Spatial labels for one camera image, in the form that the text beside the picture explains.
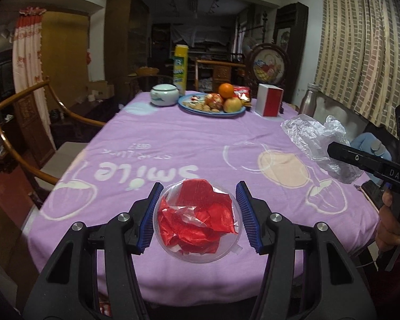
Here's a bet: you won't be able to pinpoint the orange fruit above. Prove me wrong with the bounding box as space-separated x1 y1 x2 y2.
218 83 234 100

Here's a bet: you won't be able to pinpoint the dark wooden cabinet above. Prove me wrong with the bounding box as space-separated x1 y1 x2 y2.
104 0 149 104

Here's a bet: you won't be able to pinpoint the yellow green tall can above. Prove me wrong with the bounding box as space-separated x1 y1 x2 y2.
173 44 189 96

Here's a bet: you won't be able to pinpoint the person's right hand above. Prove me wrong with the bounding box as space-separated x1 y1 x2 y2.
375 189 400 253

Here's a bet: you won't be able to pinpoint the red snack packet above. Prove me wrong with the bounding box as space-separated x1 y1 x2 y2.
233 86 251 105

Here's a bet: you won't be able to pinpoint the steel water bottle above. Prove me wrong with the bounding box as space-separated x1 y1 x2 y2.
298 83 319 117

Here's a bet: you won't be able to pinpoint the blue fruit plate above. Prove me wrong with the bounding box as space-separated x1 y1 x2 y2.
178 93 246 118

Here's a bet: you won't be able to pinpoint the beige checked curtain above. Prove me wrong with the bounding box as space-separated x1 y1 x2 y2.
315 0 400 134

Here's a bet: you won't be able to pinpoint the purple printed tablecloth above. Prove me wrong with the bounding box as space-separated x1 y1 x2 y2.
28 93 379 306

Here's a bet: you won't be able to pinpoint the wooden armchair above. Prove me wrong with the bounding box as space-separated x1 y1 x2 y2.
0 79 106 207

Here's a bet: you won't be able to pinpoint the yellow red apple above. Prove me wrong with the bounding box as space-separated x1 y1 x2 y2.
222 97 243 113

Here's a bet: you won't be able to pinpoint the pomegranate fruit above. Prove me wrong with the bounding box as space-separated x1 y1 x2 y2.
204 93 224 111

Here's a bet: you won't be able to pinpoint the clear bowl red scraps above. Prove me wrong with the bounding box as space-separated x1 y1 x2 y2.
152 178 243 264

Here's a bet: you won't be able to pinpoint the white ceramic lidded jar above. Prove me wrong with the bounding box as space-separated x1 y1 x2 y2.
150 84 180 107

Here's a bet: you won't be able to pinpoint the clear plastic bag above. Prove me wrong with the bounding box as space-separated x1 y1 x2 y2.
281 114 363 184

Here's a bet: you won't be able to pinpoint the red white tissue box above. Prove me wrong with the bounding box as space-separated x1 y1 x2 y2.
255 84 284 117

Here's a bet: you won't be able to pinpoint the blue cushioned chair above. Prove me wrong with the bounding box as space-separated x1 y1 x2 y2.
350 132 392 160

